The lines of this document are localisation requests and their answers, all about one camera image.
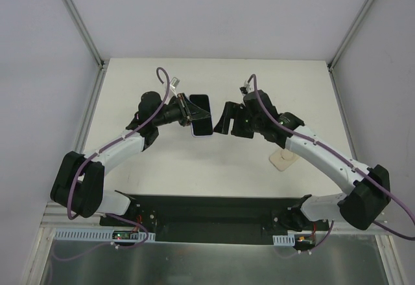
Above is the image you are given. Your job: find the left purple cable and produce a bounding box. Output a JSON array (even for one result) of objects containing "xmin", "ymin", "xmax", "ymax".
[{"xmin": 51, "ymin": 67, "xmax": 172, "ymax": 261}]

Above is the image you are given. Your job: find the left aluminium frame post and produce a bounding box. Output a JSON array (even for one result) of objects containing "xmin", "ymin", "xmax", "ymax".
[{"xmin": 62, "ymin": 0, "xmax": 105, "ymax": 69}]

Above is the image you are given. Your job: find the white slotted cable duct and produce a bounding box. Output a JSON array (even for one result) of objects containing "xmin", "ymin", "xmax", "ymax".
[
  {"xmin": 54, "ymin": 228, "xmax": 156, "ymax": 243},
  {"xmin": 272, "ymin": 234, "xmax": 296, "ymax": 247}
]

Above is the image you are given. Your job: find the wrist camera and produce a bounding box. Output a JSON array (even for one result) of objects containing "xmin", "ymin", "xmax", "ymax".
[
  {"xmin": 239, "ymin": 80, "xmax": 252, "ymax": 95},
  {"xmin": 169, "ymin": 77, "xmax": 180, "ymax": 98}
]

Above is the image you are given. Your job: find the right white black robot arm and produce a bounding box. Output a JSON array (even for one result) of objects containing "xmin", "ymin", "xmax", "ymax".
[{"xmin": 213, "ymin": 91, "xmax": 390, "ymax": 232}]

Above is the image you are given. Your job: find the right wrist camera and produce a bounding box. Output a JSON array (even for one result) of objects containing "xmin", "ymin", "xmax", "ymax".
[{"xmin": 239, "ymin": 80, "xmax": 252, "ymax": 95}]

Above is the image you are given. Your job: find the right aluminium frame post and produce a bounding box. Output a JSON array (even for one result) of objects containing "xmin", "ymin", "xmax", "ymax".
[{"xmin": 327, "ymin": 0, "xmax": 377, "ymax": 73}]

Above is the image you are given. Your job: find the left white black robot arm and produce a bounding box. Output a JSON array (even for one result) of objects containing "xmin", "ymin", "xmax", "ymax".
[{"xmin": 50, "ymin": 91, "xmax": 213, "ymax": 226}]

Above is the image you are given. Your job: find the aluminium frame post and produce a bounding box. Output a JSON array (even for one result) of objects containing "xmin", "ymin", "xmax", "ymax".
[
  {"xmin": 62, "ymin": 0, "xmax": 105, "ymax": 69},
  {"xmin": 327, "ymin": 0, "xmax": 377, "ymax": 73}
]

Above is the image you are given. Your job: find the lavender phone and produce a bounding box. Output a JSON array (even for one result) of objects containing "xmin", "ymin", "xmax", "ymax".
[{"xmin": 189, "ymin": 94, "xmax": 213, "ymax": 137}]

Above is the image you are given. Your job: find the left white slotted cable duct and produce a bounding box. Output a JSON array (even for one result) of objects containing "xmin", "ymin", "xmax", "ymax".
[{"xmin": 54, "ymin": 228, "xmax": 156, "ymax": 243}]

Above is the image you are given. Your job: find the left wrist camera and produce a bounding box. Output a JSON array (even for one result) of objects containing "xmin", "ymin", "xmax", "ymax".
[{"xmin": 169, "ymin": 77, "xmax": 180, "ymax": 98}]

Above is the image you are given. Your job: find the beige phone with ring holder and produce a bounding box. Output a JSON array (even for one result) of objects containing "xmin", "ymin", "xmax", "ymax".
[{"xmin": 268, "ymin": 149, "xmax": 299, "ymax": 172}]

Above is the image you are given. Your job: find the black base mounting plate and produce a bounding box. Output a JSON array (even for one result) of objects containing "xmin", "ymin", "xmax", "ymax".
[{"xmin": 99, "ymin": 191, "xmax": 335, "ymax": 244}]

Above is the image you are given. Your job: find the right white slotted cable duct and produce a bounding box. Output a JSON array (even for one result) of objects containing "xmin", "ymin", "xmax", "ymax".
[{"xmin": 272, "ymin": 234, "xmax": 296, "ymax": 247}]

